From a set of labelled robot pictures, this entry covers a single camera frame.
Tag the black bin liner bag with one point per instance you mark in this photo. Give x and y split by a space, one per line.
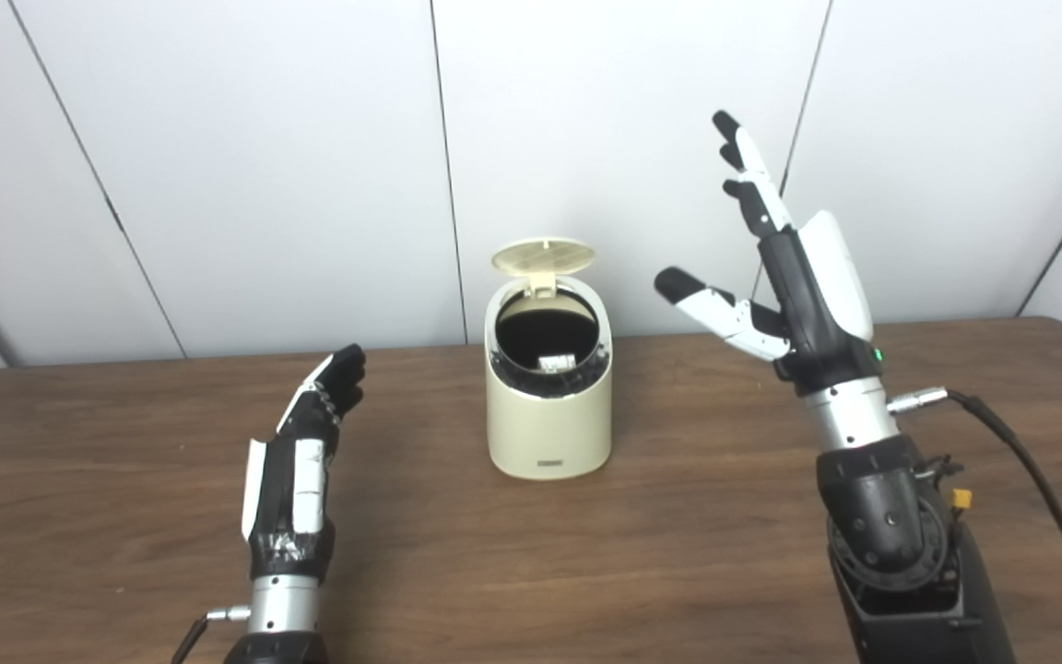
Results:
508 364

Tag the round cream bin lid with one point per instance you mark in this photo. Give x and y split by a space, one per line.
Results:
545 256

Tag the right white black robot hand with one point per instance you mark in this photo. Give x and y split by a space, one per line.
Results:
817 304

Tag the cream-colored desktop bin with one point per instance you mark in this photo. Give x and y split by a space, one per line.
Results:
549 429

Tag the green white milk carton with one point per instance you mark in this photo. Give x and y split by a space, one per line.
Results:
557 361

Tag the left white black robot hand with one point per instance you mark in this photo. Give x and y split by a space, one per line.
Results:
291 498

